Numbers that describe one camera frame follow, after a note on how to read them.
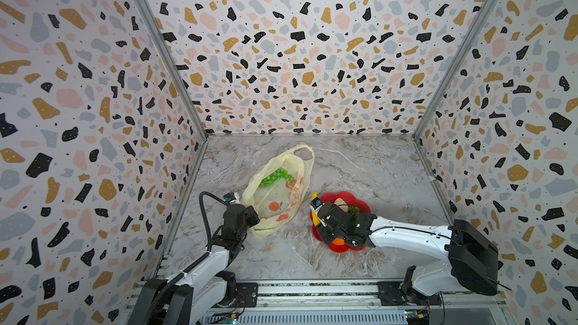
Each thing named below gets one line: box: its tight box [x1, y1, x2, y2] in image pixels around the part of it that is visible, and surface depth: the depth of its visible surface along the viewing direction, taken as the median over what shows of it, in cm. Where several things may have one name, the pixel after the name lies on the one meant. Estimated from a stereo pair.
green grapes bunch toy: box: [258, 168, 294, 188], surface depth 103 cm
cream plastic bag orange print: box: [241, 145, 316, 239], surface depth 97 cm
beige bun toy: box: [334, 200, 350, 213], surface depth 93 cm
